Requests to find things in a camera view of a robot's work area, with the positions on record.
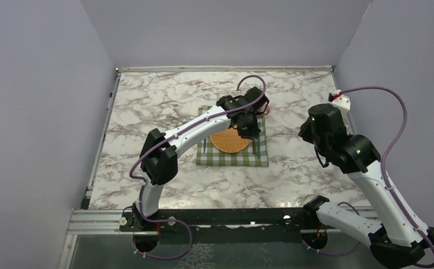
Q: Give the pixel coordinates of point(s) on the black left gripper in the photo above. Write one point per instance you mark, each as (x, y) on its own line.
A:
(252, 131)

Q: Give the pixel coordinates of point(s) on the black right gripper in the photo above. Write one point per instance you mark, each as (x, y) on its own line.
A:
(305, 132)

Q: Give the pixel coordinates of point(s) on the pink ceramic mug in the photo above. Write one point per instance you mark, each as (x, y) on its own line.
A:
(264, 109)

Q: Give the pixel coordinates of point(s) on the teal plastic knife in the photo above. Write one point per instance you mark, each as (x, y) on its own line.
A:
(258, 143)

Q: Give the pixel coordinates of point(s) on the orange woven plate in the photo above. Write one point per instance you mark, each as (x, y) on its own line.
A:
(229, 141)

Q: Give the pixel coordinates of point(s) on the green white checkered cloth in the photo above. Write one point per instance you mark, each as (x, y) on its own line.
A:
(215, 157)

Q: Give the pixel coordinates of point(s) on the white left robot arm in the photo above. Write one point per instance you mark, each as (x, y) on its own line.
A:
(158, 160)

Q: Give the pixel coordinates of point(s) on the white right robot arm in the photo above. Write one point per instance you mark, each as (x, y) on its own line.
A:
(399, 238)

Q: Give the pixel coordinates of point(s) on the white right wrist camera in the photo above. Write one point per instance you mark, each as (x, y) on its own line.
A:
(340, 101)

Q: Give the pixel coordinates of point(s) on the aluminium mounting rail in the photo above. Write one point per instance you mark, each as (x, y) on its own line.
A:
(85, 222)

